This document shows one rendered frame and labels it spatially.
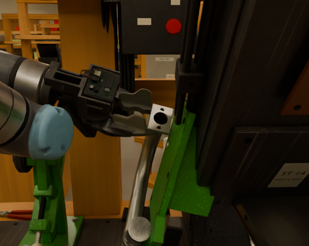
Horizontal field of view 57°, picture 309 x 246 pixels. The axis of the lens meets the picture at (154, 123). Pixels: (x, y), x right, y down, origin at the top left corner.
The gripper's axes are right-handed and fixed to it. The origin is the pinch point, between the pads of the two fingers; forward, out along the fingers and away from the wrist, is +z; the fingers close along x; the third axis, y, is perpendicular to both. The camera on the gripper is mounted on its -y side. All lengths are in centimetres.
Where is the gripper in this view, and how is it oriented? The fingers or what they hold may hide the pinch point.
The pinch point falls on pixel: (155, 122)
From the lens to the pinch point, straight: 53.3
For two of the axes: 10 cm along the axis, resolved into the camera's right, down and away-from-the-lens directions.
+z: 9.6, 2.6, 1.1
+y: 2.3, -4.8, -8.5
